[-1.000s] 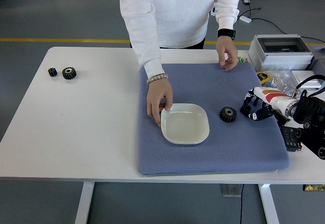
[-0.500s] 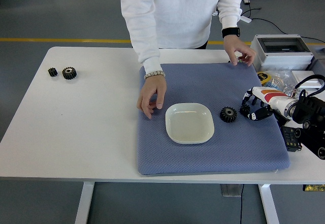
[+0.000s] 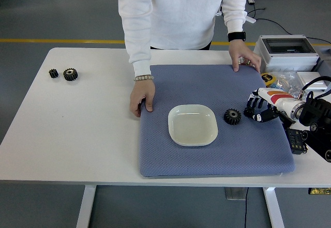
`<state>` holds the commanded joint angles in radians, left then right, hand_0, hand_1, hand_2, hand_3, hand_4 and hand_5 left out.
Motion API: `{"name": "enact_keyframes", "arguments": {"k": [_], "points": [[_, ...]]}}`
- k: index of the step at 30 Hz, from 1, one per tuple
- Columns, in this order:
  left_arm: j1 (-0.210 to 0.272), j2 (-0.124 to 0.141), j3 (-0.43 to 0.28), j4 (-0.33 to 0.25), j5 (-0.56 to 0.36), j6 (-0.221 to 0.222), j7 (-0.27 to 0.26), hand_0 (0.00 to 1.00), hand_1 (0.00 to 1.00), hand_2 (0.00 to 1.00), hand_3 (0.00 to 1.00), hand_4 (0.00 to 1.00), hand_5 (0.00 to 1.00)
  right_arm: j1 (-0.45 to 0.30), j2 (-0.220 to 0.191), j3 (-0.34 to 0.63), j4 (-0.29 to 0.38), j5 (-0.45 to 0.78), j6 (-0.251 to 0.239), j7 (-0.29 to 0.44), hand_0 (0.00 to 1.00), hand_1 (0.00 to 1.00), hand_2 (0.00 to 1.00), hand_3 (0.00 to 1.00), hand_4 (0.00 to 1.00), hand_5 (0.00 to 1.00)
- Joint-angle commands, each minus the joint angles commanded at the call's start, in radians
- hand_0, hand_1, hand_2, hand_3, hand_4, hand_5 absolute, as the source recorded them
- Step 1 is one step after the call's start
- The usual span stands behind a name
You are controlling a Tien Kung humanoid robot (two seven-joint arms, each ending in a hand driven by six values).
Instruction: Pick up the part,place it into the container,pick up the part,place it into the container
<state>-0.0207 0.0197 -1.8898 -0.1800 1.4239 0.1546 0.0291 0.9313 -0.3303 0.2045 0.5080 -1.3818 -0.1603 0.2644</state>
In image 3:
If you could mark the person's right forearm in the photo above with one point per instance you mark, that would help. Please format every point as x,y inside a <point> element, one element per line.
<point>137,49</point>

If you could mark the white table leg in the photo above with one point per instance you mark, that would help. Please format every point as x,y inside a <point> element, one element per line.
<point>86,207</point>
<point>274,210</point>

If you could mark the grey electrical enclosure box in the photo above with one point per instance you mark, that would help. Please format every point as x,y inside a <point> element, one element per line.
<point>271,57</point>

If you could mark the large black gear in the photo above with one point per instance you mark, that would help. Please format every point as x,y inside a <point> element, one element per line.
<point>228,119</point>
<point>67,77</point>

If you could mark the small white power brick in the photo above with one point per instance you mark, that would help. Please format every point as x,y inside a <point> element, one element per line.
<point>251,20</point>

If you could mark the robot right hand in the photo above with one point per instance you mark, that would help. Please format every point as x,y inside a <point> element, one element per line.
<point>274,98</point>

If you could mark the white square plate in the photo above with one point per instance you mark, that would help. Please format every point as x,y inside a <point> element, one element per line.
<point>191,129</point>

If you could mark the grey metal device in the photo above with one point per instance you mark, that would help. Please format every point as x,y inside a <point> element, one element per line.
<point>325,62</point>

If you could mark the blue-grey quilted mat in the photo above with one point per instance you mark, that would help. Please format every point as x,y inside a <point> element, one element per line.
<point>207,88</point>

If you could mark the person's left forearm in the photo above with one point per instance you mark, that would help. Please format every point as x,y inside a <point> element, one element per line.
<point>234,18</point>

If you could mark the black controller red digits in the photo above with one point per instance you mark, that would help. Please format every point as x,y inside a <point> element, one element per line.
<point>293,141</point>

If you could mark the yellow black warning label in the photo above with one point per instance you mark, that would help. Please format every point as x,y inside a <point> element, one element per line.
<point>319,191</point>

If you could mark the black wristwatch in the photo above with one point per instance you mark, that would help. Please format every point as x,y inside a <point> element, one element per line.
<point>236,36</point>

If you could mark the person's right hand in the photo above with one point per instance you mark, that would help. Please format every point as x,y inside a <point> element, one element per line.
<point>142,93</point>

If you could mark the clear bag of parts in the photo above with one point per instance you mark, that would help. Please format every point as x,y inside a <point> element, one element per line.
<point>289,79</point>

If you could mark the person's left hand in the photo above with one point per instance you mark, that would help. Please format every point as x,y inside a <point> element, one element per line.
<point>241,51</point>

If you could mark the blue striped parts bundle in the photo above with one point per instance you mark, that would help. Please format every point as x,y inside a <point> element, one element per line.
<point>279,85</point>

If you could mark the green white small connectors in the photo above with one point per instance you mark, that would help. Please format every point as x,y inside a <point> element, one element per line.
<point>244,62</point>

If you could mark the yellow black tape measure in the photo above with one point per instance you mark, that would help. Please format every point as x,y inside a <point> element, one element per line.
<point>267,78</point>

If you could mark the white flat switch box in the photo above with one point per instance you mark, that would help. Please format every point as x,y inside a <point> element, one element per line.
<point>310,78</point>

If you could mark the grey metal floor plate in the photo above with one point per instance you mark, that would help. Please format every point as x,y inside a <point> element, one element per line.
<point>232,194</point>

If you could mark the person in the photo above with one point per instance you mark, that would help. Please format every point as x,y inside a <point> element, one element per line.
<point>168,13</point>

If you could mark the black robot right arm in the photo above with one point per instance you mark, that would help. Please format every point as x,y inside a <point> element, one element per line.
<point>315,109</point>

